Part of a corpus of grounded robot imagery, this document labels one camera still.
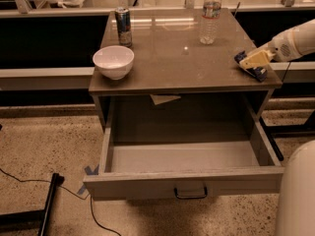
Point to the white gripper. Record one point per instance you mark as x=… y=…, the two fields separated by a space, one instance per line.
x=282 y=50

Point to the blue rxbar blueberry wrapper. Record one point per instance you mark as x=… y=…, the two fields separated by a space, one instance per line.
x=259 y=73

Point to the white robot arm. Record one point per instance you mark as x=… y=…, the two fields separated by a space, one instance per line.
x=296 y=207

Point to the open grey top drawer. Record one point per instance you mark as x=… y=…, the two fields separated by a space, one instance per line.
x=147 y=155

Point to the clear plastic water bottle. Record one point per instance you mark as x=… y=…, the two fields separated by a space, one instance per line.
x=209 y=21

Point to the grey cabinet table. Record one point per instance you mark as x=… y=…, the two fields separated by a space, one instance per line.
x=169 y=58

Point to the paper label under tabletop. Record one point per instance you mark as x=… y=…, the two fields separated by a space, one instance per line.
x=160 y=99

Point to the silver blue drink can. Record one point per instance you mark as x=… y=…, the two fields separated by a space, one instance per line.
x=122 y=17

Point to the white ceramic bowl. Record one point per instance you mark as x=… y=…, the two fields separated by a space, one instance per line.
x=114 y=62

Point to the blue tape cross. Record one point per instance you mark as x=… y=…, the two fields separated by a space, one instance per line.
x=90 y=172

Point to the black metal stand leg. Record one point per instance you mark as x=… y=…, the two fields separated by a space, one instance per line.
x=33 y=219

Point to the black drawer slide rail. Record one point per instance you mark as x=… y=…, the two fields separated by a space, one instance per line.
x=269 y=134

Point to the black drawer handle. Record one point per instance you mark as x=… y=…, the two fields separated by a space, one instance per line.
x=190 y=195

